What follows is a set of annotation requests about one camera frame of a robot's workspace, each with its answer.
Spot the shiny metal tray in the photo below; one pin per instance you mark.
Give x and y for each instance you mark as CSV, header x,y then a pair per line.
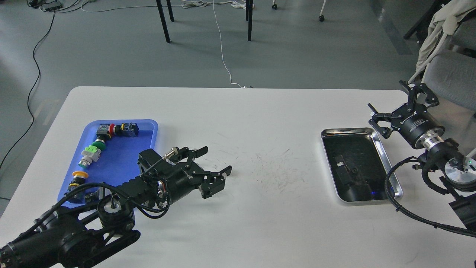
x,y
358,164

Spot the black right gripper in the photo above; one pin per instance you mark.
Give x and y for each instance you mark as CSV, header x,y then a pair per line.
x,y
412,119

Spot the black power strip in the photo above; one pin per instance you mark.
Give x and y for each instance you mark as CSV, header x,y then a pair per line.
x,y
45,5

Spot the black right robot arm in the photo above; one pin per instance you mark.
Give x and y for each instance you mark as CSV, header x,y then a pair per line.
x,y
443,168

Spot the grey office chair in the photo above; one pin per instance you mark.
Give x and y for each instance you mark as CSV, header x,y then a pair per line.
x,y
451,74

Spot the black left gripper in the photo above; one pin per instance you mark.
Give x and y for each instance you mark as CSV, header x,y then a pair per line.
x,y
178,177

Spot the yellow push button switch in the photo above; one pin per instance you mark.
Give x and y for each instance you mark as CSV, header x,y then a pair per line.
x,y
79,178

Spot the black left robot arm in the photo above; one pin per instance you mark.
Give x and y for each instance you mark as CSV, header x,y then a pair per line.
x,y
96,220

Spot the light green push button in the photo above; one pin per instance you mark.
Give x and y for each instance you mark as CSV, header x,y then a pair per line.
x,y
89,155

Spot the red push button switch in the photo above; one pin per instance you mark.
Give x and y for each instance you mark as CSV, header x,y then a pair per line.
x,y
107,131

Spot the black square switch block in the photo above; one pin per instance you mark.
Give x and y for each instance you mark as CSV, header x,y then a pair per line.
x,y
93,196

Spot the beige cloth on chair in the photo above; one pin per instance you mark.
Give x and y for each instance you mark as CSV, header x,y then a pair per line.
x,y
444,23

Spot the dark green push button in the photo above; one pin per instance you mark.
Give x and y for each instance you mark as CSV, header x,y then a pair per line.
x,y
99,144

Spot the blue plastic tray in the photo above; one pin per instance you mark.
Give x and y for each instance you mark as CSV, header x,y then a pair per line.
x,y
118,163

